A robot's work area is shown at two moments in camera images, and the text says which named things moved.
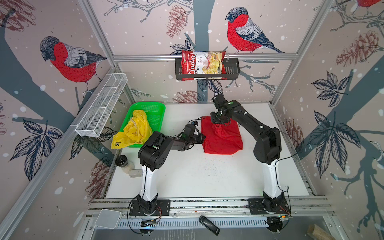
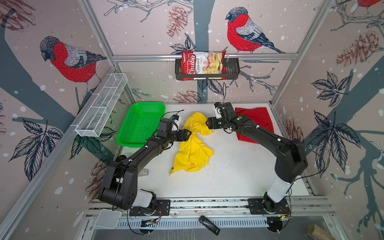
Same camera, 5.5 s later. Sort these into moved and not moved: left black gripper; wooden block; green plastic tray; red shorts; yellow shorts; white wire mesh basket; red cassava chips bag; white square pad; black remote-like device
Moved: yellow shorts; left black gripper; red shorts
Not moved: red cassava chips bag; white square pad; green plastic tray; black remote-like device; white wire mesh basket; wooden block
